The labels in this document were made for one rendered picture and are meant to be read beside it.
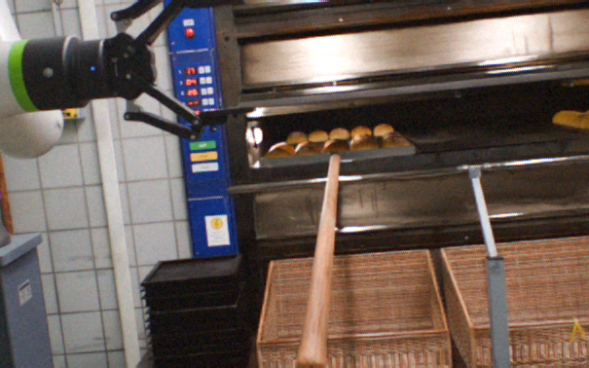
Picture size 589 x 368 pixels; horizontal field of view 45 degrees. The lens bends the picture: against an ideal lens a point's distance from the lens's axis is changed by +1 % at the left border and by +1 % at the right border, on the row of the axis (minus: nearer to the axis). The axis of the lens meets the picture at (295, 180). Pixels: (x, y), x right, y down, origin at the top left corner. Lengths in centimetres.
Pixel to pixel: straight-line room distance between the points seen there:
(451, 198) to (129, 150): 113
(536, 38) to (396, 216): 75
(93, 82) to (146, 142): 162
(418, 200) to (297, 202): 42
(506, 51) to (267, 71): 80
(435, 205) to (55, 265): 137
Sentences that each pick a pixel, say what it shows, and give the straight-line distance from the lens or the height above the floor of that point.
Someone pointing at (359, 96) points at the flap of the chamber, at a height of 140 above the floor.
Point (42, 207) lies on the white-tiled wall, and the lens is 268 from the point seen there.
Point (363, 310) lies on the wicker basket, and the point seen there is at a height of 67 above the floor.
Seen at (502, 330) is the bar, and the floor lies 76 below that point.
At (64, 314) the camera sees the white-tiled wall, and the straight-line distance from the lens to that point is 275.
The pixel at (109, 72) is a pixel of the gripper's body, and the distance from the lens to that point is 92.
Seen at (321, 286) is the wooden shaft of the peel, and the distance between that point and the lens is 94.
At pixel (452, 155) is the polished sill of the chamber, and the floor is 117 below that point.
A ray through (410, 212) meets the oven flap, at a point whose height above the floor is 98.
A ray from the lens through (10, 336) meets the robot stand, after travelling 140.
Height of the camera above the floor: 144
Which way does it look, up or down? 7 degrees down
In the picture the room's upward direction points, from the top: 6 degrees counter-clockwise
